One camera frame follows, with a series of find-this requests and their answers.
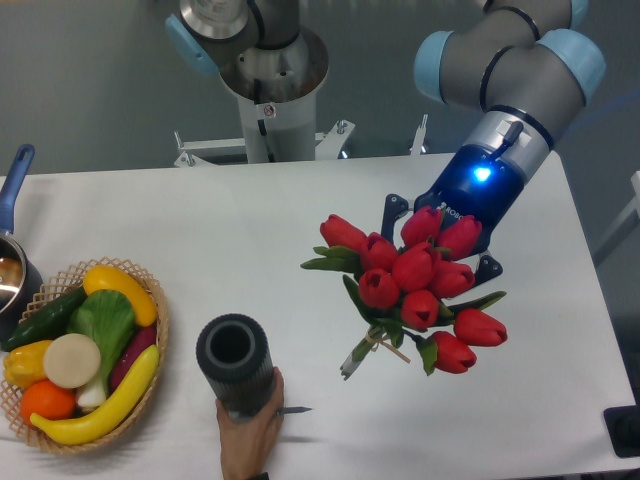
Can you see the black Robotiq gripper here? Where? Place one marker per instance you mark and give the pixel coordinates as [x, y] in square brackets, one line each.
[473, 183]

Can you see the red tulip bouquet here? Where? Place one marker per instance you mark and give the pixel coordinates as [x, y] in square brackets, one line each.
[406, 292]

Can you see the dark grey ribbed vase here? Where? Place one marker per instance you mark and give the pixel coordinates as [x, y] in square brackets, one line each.
[233, 353]

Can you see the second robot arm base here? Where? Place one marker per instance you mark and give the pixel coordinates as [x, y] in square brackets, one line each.
[270, 63]

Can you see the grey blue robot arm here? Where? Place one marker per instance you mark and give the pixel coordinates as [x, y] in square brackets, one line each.
[530, 73]

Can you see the person's hand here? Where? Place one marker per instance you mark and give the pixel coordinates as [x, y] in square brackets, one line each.
[245, 448]

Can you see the grey pen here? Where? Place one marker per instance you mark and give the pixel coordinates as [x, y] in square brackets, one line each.
[292, 410]

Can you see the black device at table edge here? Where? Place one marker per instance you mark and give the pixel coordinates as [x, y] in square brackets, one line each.
[623, 427]

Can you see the purple sweet potato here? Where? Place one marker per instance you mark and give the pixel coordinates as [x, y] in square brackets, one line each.
[144, 338]

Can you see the green bok choy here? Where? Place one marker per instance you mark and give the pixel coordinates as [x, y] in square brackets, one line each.
[107, 318]

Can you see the yellow squash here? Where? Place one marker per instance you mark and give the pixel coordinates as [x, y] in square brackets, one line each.
[105, 277]

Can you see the yellow banana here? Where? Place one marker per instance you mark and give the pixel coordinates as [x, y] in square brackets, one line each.
[111, 413]

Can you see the woven wicker basket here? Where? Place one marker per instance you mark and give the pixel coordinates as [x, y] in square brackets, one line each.
[65, 281]

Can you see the green cucumber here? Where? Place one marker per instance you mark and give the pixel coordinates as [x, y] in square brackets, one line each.
[46, 323]

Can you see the orange fruit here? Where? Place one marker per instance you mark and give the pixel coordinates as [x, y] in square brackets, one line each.
[48, 400]

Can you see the yellow bell pepper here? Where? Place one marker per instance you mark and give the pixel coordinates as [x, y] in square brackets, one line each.
[24, 366]

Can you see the white metal mounting frame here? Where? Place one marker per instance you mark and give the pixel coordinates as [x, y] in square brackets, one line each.
[266, 145]

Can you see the blue handled saucepan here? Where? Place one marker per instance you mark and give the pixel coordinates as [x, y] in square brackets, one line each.
[20, 279]

